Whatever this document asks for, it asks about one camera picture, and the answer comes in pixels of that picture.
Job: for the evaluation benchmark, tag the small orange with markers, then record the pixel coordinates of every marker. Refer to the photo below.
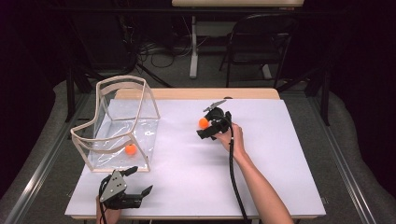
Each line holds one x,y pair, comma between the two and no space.
203,123
130,149

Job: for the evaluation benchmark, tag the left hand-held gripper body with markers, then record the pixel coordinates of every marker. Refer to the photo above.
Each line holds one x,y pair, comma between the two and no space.
114,186

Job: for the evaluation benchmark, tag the wooden table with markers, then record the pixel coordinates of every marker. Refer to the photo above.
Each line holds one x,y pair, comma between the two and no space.
186,93

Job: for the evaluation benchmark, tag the clear plastic bag beige trim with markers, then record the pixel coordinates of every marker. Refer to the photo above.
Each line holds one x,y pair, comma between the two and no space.
124,124

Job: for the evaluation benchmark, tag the white table sheet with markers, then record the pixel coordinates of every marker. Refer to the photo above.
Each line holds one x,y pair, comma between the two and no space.
186,180

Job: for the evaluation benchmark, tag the metal floor rail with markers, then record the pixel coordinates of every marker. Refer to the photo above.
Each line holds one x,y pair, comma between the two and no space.
342,161
40,165

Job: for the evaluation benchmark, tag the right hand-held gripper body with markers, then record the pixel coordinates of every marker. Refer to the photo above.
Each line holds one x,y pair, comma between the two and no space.
219,119

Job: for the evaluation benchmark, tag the person's left hand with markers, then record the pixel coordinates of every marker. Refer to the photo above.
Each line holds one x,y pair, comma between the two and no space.
109,216

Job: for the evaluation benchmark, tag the black folding chair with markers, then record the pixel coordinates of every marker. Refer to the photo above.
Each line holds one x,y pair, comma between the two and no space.
258,40

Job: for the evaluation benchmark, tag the white desk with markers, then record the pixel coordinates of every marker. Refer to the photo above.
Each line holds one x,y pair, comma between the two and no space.
194,46

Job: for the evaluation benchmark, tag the person's right hand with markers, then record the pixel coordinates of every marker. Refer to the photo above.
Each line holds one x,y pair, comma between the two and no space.
232,140

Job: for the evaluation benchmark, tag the black metal stand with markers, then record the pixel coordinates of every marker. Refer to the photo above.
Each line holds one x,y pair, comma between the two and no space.
70,93

